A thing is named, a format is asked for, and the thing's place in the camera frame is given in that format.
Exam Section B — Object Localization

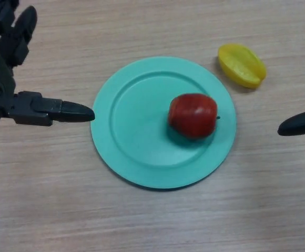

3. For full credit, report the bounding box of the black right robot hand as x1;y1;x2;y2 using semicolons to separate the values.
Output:
277;107;305;137

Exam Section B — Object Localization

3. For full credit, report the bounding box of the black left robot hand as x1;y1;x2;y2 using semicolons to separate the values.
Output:
0;0;95;134

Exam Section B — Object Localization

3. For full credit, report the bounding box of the red apple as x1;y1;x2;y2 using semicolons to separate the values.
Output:
167;93;221;140

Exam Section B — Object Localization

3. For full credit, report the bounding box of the green round plate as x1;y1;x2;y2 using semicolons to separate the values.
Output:
90;56;237;191

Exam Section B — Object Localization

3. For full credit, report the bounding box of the yellow starfruit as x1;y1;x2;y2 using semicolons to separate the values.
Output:
217;43;267;89

